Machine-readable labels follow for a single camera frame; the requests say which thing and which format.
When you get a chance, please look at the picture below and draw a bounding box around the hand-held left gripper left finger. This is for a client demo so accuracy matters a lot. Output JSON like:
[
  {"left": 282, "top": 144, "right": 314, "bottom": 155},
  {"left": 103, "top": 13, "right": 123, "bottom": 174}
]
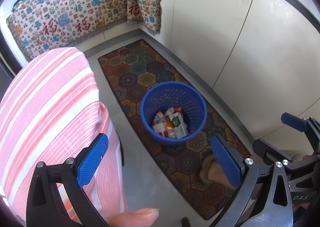
[{"left": 26, "top": 133, "right": 109, "bottom": 227}]

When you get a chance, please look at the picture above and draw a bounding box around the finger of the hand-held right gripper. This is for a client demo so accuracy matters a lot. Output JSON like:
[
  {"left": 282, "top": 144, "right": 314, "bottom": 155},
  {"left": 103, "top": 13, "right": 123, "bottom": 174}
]
[
  {"left": 281, "top": 112, "right": 320, "bottom": 154},
  {"left": 252, "top": 138, "right": 293, "bottom": 166}
]

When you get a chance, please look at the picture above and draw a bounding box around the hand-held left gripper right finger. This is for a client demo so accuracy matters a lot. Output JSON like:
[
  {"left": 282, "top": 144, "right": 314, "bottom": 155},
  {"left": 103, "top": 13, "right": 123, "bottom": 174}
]
[{"left": 210, "top": 134, "right": 293, "bottom": 227}]

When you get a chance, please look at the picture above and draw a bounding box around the green and white milk carton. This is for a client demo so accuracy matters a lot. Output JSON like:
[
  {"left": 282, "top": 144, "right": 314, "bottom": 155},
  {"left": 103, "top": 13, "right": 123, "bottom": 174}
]
[{"left": 169, "top": 112, "right": 189, "bottom": 139}]

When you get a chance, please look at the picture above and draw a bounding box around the blue plastic waste basket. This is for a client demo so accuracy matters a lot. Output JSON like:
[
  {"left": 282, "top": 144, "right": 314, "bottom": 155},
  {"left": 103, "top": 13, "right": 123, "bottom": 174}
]
[{"left": 139, "top": 81, "right": 208, "bottom": 146}]

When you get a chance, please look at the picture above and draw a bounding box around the person's foot in fuzzy slipper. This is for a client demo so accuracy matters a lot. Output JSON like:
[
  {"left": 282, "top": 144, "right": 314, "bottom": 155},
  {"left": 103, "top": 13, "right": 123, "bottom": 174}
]
[{"left": 199, "top": 153, "right": 238, "bottom": 189}]

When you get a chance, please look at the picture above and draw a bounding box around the pink striped tablecloth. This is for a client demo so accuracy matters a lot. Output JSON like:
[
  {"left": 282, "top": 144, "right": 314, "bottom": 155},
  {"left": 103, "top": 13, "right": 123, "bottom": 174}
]
[{"left": 0, "top": 47, "right": 128, "bottom": 227}]

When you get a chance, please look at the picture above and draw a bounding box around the patterned hexagon rug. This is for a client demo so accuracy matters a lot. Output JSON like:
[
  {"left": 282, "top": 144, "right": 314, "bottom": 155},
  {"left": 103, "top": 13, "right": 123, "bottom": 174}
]
[{"left": 97, "top": 39, "right": 252, "bottom": 221}]

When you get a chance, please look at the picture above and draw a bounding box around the white kitchen cabinet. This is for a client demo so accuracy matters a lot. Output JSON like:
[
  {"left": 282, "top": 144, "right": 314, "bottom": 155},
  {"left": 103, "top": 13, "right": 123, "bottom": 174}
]
[{"left": 160, "top": 0, "right": 320, "bottom": 143}]

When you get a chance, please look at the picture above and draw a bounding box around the large printed cloth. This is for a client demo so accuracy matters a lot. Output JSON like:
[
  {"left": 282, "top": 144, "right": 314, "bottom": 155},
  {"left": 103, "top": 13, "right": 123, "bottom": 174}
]
[{"left": 5, "top": 0, "right": 129, "bottom": 64}]

